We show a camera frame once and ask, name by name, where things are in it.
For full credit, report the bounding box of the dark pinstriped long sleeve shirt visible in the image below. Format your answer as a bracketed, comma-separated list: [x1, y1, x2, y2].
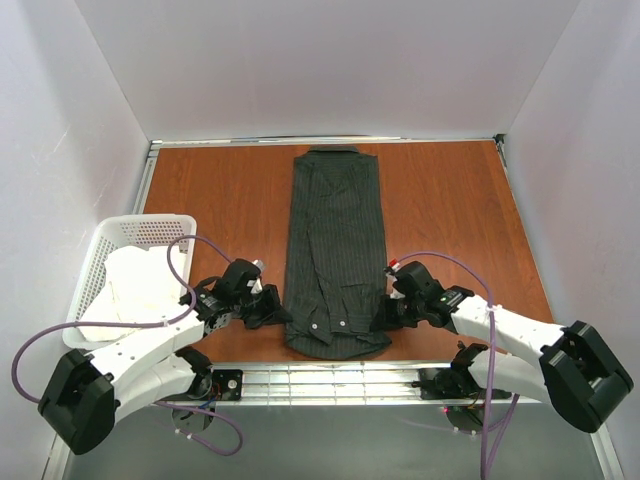
[284, 146, 391, 361]

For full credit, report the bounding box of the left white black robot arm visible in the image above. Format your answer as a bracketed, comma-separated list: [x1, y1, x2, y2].
[38, 284, 292, 455]

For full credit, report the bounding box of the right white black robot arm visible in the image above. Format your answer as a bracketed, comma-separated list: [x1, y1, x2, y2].
[371, 286, 634, 433]

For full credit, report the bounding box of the white plastic laundry basket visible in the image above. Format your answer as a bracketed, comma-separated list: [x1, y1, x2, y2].
[62, 214, 197, 350]

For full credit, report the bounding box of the white shirt in basket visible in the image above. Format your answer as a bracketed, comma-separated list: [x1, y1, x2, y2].
[81, 246, 188, 325]

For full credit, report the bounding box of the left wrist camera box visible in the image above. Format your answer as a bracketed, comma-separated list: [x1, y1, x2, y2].
[216, 258, 265, 300]

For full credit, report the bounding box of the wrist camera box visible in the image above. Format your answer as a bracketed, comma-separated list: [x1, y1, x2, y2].
[386, 261, 444, 301]
[216, 258, 265, 300]

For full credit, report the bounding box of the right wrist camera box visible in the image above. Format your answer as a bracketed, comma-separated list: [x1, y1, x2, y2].
[386, 261, 444, 301]

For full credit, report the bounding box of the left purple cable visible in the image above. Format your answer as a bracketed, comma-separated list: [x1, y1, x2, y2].
[10, 234, 245, 456]

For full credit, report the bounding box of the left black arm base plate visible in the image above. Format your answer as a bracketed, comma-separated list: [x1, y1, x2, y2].
[211, 369, 244, 401]

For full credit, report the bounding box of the aluminium front frame rail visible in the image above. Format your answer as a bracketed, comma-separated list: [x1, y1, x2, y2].
[42, 362, 624, 480]

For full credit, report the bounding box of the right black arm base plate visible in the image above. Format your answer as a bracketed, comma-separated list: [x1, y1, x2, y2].
[411, 368, 478, 400]

